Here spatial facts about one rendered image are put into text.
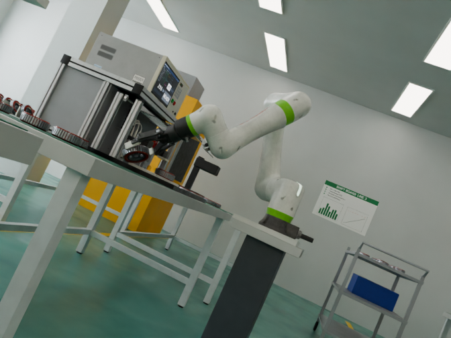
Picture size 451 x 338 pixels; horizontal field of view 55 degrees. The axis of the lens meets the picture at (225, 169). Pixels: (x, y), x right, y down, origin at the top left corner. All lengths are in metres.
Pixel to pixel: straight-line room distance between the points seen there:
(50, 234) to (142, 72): 1.18
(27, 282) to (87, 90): 1.11
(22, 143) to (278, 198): 1.40
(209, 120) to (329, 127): 5.91
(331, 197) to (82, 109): 5.72
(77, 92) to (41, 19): 7.78
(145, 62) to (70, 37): 4.20
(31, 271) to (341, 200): 6.45
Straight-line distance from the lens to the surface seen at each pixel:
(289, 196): 1.97
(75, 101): 2.14
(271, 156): 2.11
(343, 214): 7.35
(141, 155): 1.91
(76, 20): 6.43
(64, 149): 1.19
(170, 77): 2.29
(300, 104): 1.96
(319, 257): 7.31
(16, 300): 1.27
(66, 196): 1.20
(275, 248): 1.94
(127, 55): 2.26
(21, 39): 9.95
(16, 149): 0.75
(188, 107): 5.92
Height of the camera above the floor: 0.77
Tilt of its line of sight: 5 degrees up
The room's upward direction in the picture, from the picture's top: 25 degrees clockwise
